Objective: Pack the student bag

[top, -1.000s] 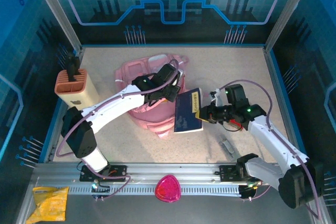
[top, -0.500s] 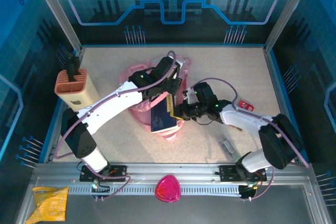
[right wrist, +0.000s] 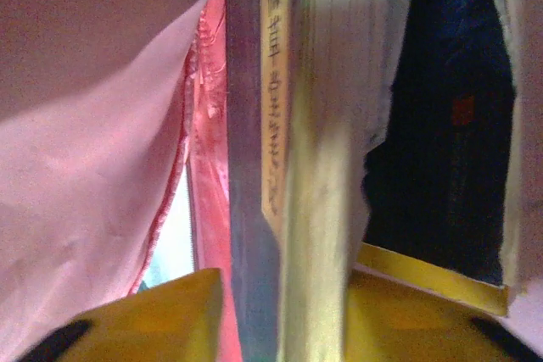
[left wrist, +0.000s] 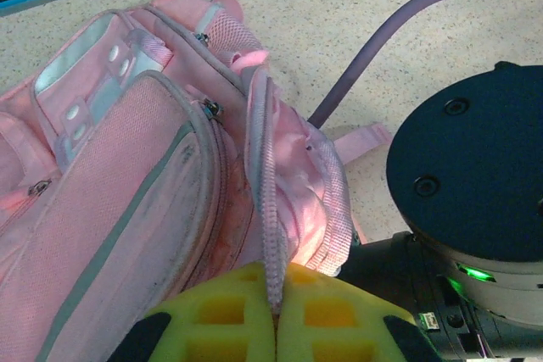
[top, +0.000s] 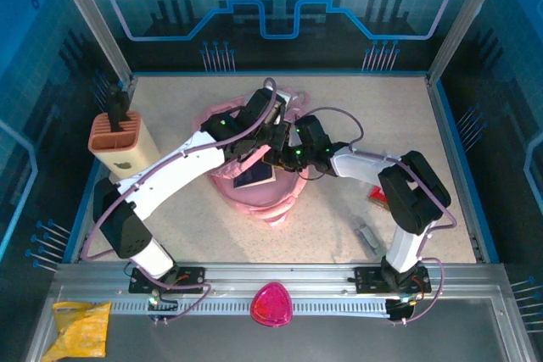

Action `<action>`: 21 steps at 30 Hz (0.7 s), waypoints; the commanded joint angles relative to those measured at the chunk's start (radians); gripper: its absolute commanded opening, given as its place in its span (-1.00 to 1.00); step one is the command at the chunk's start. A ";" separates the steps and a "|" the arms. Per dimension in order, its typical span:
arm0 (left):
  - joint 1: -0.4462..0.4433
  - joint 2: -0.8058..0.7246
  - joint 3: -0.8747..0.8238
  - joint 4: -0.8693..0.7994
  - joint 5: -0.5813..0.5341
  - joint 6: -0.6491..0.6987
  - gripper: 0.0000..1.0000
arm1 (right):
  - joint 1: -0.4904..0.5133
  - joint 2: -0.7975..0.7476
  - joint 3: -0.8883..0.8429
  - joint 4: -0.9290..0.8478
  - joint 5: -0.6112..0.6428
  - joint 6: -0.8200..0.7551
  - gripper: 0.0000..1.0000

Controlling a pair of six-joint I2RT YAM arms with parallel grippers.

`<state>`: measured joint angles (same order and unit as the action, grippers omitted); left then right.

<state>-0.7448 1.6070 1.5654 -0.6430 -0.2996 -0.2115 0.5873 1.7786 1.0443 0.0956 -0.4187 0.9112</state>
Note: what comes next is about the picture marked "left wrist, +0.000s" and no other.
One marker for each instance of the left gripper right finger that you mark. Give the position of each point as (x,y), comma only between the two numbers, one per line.
(339,328)

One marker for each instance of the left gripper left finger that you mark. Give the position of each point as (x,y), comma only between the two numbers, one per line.
(220,328)

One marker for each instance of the pink student backpack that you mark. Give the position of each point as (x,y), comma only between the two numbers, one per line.
(127,188)

